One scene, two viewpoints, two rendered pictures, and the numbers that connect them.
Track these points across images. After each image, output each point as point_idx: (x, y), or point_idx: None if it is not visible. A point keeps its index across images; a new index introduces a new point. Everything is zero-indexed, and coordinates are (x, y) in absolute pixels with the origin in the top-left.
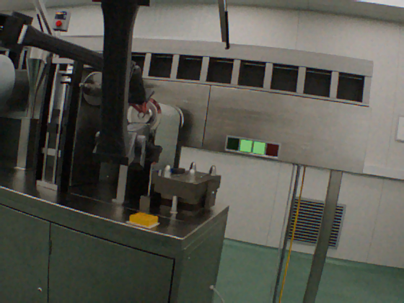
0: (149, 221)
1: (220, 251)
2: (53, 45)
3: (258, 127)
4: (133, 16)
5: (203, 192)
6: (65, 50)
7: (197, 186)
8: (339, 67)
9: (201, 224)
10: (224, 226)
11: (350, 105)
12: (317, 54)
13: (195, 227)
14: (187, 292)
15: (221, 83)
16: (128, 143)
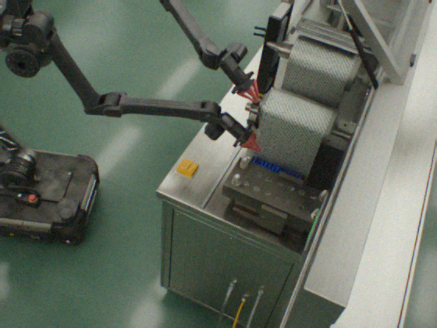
0: (176, 169)
1: (289, 283)
2: (173, 15)
3: (321, 213)
4: (45, 50)
5: (251, 205)
6: (178, 22)
7: (227, 188)
8: (319, 238)
9: (200, 210)
10: (296, 269)
11: (289, 300)
12: (339, 189)
13: (190, 204)
14: (185, 237)
15: (357, 131)
16: (87, 105)
